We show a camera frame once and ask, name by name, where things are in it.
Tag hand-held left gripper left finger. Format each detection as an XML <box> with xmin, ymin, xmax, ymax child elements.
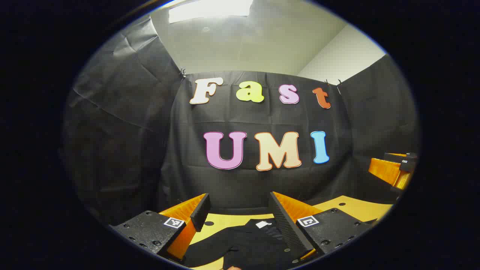
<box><xmin>109</xmin><ymin>193</ymin><xmax>211</xmax><ymax>263</ymax></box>

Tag ceiling light panel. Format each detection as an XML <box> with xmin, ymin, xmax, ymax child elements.
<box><xmin>168</xmin><ymin>0</ymin><xmax>254</xmax><ymax>24</ymax></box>

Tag black jacket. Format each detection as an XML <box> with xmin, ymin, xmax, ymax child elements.
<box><xmin>182</xmin><ymin>219</ymin><xmax>300</xmax><ymax>270</ymax></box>

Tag black backdrop cloth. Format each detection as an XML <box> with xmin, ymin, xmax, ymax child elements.
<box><xmin>62</xmin><ymin>15</ymin><xmax>420</xmax><ymax>225</ymax></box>

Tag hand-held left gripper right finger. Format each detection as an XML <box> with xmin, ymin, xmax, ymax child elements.
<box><xmin>268</xmin><ymin>191</ymin><xmax>377</xmax><ymax>265</ymax></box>

